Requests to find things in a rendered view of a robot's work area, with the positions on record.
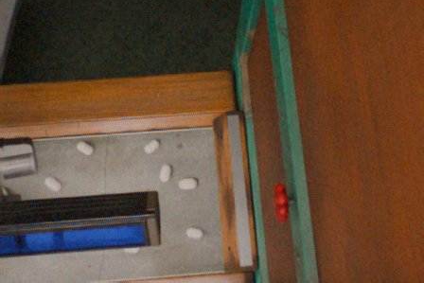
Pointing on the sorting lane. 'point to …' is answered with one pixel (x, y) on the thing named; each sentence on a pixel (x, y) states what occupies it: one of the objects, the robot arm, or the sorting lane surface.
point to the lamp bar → (79, 223)
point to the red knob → (281, 203)
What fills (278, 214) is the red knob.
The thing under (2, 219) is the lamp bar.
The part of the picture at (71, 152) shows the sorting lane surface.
